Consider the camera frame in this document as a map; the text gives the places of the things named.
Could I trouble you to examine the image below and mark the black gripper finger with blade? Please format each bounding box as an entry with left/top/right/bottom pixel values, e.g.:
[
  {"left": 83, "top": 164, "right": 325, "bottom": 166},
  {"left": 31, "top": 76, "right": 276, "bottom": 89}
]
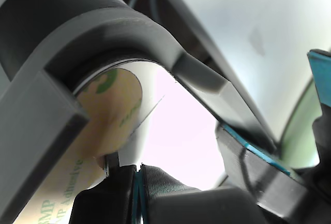
[{"left": 69, "top": 151, "right": 142, "bottom": 224}]

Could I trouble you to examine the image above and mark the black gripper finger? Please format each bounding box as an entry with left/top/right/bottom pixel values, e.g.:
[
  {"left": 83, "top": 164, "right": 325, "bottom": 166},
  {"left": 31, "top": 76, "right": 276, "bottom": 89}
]
[{"left": 139, "top": 163, "right": 267, "bottom": 224}]

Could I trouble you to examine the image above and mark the tan printed protective film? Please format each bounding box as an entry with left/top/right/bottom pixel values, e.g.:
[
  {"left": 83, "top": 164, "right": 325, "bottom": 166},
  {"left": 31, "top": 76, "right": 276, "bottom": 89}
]
[{"left": 35, "top": 68, "right": 143, "bottom": 224}]

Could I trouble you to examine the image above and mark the black block with blue strip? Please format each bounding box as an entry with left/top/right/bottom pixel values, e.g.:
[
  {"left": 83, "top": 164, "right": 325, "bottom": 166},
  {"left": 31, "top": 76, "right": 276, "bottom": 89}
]
[{"left": 214, "top": 122, "right": 313, "bottom": 221}]

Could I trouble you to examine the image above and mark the white plate with screen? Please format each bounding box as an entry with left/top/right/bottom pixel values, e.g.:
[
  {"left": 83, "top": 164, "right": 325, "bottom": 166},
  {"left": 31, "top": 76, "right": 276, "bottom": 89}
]
[{"left": 73, "top": 60, "right": 168, "bottom": 167}]

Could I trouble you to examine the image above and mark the green rounded object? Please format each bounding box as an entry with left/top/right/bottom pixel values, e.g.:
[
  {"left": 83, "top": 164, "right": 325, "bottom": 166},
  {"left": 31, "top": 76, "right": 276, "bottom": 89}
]
[{"left": 281, "top": 78, "right": 323, "bottom": 169}]

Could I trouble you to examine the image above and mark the black plate with teal edge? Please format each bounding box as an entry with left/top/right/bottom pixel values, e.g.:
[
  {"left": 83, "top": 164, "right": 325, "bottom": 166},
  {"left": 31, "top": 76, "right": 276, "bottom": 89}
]
[{"left": 307, "top": 49, "right": 331, "bottom": 183}]

